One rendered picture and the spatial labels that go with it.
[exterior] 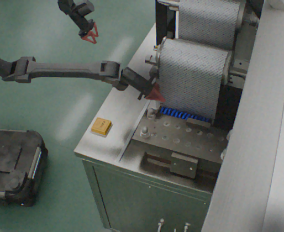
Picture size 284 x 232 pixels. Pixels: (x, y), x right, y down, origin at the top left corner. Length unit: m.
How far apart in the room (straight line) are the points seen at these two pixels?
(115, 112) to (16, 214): 1.19
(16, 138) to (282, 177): 2.03
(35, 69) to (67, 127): 1.41
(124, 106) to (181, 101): 0.34
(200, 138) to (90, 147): 0.47
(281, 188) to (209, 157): 0.56
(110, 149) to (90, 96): 1.55
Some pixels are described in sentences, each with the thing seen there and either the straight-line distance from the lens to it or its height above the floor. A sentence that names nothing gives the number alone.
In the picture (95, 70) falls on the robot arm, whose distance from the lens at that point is 1.38.
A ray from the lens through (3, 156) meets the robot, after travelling 2.46.
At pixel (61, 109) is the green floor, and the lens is 2.96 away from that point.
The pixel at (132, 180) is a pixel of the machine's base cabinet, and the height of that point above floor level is 0.81.
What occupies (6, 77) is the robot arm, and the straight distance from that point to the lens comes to 1.53.
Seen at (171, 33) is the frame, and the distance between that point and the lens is 1.80.
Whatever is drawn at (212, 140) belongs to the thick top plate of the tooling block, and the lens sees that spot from 1.36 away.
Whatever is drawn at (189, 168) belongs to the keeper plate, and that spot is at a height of 0.97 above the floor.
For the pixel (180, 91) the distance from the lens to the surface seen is 1.37.
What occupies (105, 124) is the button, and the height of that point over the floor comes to 0.92.
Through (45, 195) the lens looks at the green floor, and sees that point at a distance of 2.50.
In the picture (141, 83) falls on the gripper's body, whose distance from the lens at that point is 1.39.
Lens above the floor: 2.10
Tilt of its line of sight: 48 degrees down
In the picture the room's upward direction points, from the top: 3 degrees counter-clockwise
